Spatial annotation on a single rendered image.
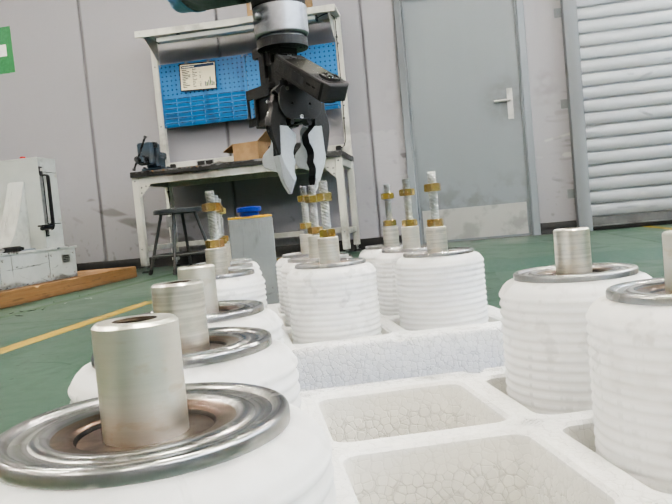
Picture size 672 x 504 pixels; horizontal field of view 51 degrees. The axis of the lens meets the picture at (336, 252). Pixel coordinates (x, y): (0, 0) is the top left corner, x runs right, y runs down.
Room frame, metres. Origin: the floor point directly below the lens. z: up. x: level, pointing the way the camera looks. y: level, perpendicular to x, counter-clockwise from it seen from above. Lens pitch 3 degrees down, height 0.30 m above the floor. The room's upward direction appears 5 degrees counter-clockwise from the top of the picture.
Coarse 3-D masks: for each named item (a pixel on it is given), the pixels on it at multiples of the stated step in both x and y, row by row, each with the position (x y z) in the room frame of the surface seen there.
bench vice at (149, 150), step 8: (144, 136) 5.03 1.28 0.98; (144, 144) 5.16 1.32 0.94; (152, 144) 5.18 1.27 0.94; (144, 152) 5.16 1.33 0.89; (152, 152) 5.17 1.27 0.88; (160, 152) 5.34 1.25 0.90; (136, 160) 5.04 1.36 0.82; (144, 160) 5.09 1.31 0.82; (152, 160) 5.16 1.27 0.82; (160, 160) 5.29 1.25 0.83; (144, 168) 5.26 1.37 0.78; (152, 168) 5.24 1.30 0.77; (160, 168) 5.22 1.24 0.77
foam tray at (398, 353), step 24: (288, 336) 0.74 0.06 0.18; (384, 336) 0.68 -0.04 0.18; (408, 336) 0.68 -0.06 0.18; (432, 336) 0.68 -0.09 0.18; (456, 336) 0.68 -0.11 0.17; (480, 336) 0.68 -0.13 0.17; (312, 360) 0.66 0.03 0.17; (336, 360) 0.66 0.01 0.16; (360, 360) 0.67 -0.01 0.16; (384, 360) 0.67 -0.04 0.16; (408, 360) 0.67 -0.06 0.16; (432, 360) 0.68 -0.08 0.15; (456, 360) 0.68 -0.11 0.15; (480, 360) 0.68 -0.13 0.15; (504, 360) 0.69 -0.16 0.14; (312, 384) 0.66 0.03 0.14; (336, 384) 0.66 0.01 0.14
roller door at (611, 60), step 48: (576, 0) 5.42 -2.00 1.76; (624, 0) 5.37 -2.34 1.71; (576, 48) 5.39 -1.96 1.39; (624, 48) 5.37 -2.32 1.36; (576, 96) 5.39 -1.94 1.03; (624, 96) 5.39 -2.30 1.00; (576, 144) 5.39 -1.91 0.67; (624, 144) 5.37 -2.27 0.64; (576, 192) 5.41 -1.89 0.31; (624, 192) 5.38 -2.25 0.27
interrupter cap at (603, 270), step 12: (600, 264) 0.47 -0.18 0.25; (612, 264) 0.46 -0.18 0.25; (624, 264) 0.45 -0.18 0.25; (516, 276) 0.44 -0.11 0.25; (528, 276) 0.43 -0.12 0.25; (540, 276) 0.42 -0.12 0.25; (552, 276) 0.42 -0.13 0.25; (564, 276) 0.41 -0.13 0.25; (576, 276) 0.41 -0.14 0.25; (588, 276) 0.41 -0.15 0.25; (600, 276) 0.41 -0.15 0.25; (612, 276) 0.41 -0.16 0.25; (624, 276) 0.41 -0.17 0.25
